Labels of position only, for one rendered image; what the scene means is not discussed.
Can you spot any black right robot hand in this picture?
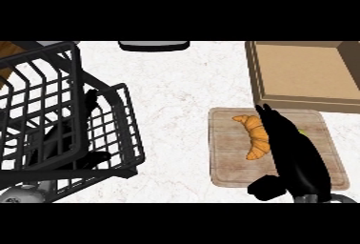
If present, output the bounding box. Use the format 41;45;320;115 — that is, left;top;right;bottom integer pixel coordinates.
246;103;334;204

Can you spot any golden croissant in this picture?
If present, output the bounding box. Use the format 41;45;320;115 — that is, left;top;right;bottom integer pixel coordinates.
230;114;271;161

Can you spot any pale wooden cutting board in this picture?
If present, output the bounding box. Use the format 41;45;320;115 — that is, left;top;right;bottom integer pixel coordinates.
206;107;351;192

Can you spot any brown cardboard box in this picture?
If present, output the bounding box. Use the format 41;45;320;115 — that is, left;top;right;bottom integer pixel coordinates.
243;40;360;114

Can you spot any brown wooden board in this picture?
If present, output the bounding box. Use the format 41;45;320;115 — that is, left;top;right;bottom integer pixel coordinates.
0;41;28;91

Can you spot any black tiered wire basket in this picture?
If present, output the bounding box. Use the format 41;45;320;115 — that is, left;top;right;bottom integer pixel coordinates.
0;40;146;204

